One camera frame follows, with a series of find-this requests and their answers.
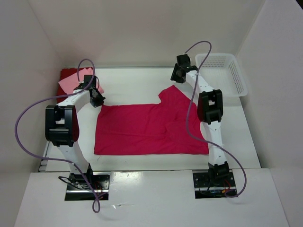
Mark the pink t shirt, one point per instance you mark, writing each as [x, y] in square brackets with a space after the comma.
[84, 71]

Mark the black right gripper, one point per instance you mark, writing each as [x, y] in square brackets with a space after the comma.
[173, 76]

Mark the magenta t shirt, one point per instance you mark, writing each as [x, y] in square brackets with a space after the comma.
[150, 129]

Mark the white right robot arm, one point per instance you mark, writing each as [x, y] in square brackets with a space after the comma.
[209, 112]

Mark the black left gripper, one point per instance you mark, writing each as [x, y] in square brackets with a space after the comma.
[100, 101]

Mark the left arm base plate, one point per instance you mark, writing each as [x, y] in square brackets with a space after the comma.
[78, 190]

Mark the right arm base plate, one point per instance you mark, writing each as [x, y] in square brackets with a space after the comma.
[206, 189]

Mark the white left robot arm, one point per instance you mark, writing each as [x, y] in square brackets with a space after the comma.
[62, 128]

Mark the dark red t shirt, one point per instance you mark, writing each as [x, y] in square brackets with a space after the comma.
[68, 81]

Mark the white plastic laundry basket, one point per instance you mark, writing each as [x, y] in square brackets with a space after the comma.
[221, 71]

